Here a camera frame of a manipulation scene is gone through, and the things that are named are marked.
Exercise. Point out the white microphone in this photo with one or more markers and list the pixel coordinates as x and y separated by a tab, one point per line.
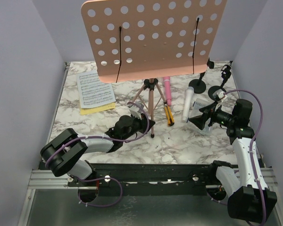
187	103

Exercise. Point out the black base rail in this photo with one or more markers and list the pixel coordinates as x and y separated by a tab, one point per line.
150	179

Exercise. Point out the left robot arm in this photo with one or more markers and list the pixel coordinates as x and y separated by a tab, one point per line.
62	155

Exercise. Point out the black microphone stand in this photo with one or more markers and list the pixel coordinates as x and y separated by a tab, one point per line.
199	85
225	74

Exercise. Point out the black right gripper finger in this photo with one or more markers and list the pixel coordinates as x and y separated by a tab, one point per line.
208	107
200	121

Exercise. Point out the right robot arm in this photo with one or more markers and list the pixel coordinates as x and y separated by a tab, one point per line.
249	197

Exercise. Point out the pink tripod music stand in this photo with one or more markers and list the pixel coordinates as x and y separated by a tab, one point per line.
148	39

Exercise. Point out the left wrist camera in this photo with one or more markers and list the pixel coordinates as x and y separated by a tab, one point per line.
136	110

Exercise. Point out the yellow utility knife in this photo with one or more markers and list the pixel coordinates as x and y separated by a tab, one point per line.
169	116

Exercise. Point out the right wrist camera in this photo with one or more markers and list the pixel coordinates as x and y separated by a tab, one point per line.
219	96

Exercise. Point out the clear plastic compartment box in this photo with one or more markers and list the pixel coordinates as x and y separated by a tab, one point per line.
197	104

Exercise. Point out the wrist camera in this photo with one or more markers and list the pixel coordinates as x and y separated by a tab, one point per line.
219	96
136	110

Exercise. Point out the white sheet music page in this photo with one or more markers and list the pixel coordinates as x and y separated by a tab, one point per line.
92	92

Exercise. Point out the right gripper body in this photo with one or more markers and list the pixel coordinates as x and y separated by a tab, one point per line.
209	117

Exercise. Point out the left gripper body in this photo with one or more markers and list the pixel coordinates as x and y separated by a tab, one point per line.
138	125

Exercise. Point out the yellow sheet music page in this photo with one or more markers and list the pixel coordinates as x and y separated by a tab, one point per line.
102	108

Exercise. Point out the aluminium frame rail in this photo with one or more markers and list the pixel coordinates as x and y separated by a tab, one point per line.
44	179

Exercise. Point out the pink microphone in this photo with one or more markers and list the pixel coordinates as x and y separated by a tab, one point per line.
167	87

